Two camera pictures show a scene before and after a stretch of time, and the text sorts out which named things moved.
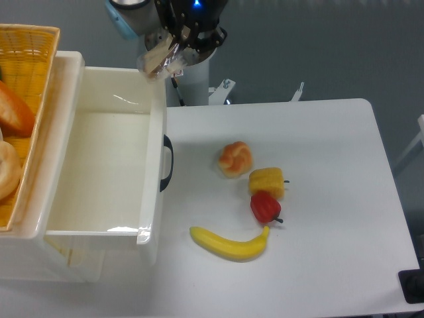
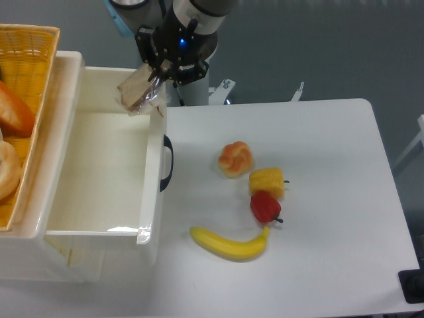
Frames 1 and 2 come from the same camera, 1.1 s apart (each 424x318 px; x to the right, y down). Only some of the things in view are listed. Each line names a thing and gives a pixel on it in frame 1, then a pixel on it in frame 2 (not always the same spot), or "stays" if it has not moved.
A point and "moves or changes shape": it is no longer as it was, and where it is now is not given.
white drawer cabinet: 29,252 stays
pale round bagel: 10,170 stays
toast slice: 162,60 moves or changes shape
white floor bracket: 218,95 stays
